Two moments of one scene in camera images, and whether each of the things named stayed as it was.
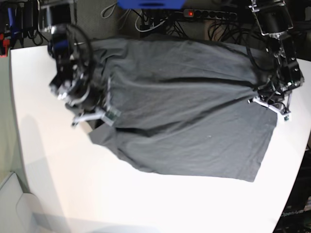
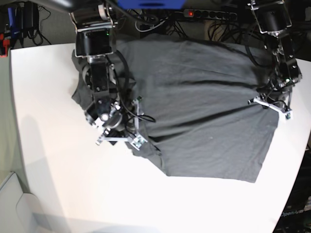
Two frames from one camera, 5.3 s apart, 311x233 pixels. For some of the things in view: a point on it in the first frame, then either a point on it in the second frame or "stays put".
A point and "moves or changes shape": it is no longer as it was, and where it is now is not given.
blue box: x=151 y=4 stays put
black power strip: x=210 y=14 stays put
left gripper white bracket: x=99 y=115 → x=137 y=140
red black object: x=4 y=43 stays put
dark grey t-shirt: x=185 y=107 moves or changes shape
